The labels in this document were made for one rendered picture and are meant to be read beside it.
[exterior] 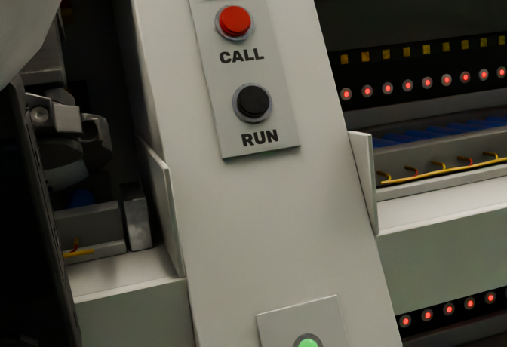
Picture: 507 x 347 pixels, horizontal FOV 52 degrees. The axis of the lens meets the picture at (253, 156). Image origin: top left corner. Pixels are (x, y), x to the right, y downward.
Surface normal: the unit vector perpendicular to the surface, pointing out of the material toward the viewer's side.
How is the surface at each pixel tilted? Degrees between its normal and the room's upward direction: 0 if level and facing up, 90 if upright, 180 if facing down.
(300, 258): 90
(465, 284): 111
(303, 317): 90
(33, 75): 91
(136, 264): 21
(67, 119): 91
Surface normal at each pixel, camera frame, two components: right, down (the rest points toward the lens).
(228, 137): 0.22, -0.23
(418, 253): 0.29, 0.13
